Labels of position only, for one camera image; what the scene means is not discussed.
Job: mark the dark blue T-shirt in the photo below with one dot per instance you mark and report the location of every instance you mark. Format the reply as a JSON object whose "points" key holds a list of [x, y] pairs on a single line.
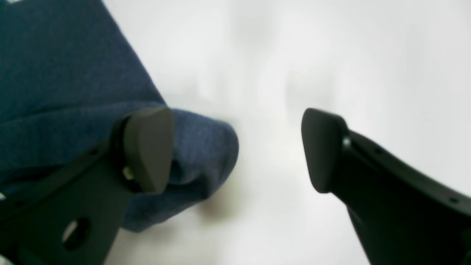
{"points": [[67, 74]]}

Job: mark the right gripper black image-right left finger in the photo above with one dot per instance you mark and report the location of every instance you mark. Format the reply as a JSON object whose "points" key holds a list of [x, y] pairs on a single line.
{"points": [[72, 217]]}

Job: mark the right gripper black image-right right finger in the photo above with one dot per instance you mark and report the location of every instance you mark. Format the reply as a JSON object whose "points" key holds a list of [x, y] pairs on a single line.
{"points": [[400, 216]]}

